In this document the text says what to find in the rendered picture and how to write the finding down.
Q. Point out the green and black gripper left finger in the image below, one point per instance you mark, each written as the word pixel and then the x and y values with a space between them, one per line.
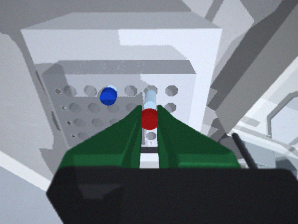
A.
pixel 117 145

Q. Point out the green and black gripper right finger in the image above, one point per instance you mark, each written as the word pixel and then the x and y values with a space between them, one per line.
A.
pixel 181 146

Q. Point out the white analytical balance with glass draft shield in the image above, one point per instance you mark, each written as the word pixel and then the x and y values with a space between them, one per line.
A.
pixel 261 111

